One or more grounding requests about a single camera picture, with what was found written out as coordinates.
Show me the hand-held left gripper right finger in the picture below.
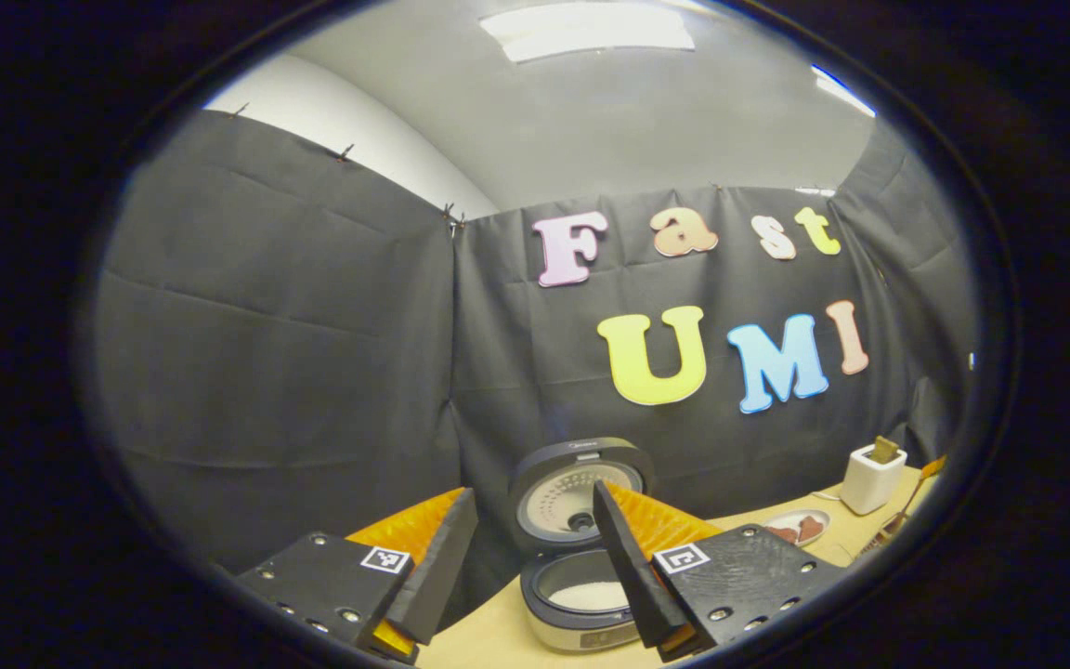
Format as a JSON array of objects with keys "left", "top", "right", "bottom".
[{"left": 593, "top": 479, "right": 847, "bottom": 662}]

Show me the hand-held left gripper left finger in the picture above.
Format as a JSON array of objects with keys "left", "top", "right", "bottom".
[{"left": 236, "top": 487, "right": 480, "bottom": 664}]

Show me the brown wooden spoon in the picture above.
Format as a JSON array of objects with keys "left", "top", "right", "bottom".
[{"left": 881, "top": 476, "right": 928, "bottom": 544}]

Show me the pile of white rice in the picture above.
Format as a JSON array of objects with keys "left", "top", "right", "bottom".
[{"left": 549, "top": 581, "right": 631, "bottom": 612}]

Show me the grey rice cooker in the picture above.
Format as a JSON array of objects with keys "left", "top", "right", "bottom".
[{"left": 507, "top": 437, "right": 657, "bottom": 653}]

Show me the white toaster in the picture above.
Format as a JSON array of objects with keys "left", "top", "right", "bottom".
[{"left": 840, "top": 444, "right": 909, "bottom": 516}]

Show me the white round plate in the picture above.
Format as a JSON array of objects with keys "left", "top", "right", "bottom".
[{"left": 763, "top": 508, "right": 831, "bottom": 547}]

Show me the small ceiling light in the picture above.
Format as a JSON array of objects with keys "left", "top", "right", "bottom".
[{"left": 812, "top": 65, "right": 875, "bottom": 117}]

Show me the long ceiling light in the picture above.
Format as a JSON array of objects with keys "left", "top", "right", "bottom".
[{"left": 479, "top": 2, "right": 696, "bottom": 64}]

